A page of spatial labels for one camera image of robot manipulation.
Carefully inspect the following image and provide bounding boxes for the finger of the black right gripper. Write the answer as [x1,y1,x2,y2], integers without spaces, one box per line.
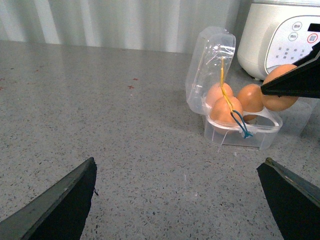
[260,43,320,99]

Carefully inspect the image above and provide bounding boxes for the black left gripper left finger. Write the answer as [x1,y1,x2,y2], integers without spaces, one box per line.
[0,157,97,240]

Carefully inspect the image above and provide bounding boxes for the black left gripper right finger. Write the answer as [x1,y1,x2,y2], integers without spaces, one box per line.
[257,157,320,240]

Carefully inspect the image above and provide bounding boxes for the brown egg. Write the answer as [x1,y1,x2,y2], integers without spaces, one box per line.
[261,64,299,112]
[209,96,243,124]
[236,84,264,113]
[205,83,234,107]

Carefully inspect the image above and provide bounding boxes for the clear plastic egg box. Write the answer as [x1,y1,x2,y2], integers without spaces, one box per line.
[185,26,283,150]

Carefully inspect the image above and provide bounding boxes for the white Joyoung soymilk maker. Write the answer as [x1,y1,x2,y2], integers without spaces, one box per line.
[237,0,320,80]

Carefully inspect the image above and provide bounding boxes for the blue rubber band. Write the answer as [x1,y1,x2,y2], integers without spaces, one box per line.
[230,109,253,139]

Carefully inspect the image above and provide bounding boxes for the yellow rubber band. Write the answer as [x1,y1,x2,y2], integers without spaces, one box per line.
[220,56,235,113]

